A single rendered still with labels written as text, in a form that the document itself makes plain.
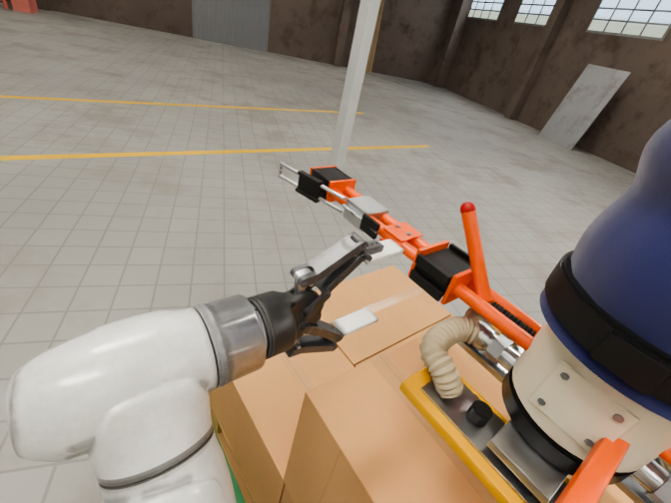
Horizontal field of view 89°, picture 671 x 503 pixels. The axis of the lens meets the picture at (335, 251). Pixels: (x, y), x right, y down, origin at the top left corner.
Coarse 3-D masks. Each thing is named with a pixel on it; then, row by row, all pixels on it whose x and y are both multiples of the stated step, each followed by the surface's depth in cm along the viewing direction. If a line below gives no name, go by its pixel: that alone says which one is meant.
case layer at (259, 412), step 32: (352, 288) 160; (384, 288) 164; (416, 288) 169; (384, 320) 146; (416, 320) 150; (320, 352) 126; (352, 352) 129; (384, 352) 132; (256, 384) 110; (288, 384) 113; (224, 416) 130; (256, 416) 102; (288, 416) 104; (256, 448) 104; (288, 448) 96; (256, 480) 112
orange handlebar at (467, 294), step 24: (336, 192) 75; (384, 216) 70; (384, 240) 66; (408, 240) 66; (456, 288) 54; (480, 312) 52; (528, 336) 47; (600, 456) 34; (576, 480) 32; (600, 480) 32
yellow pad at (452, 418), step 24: (408, 384) 52; (432, 384) 52; (432, 408) 49; (456, 408) 49; (480, 408) 47; (456, 432) 47; (480, 432) 47; (480, 456) 45; (480, 480) 44; (504, 480) 43
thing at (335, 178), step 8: (312, 168) 79; (320, 168) 80; (328, 168) 81; (336, 168) 82; (320, 176) 77; (328, 176) 77; (336, 176) 78; (344, 176) 79; (328, 184) 76; (336, 184) 76; (344, 184) 77; (352, 184) 79; (328, 192) 76; (328, 200) 77
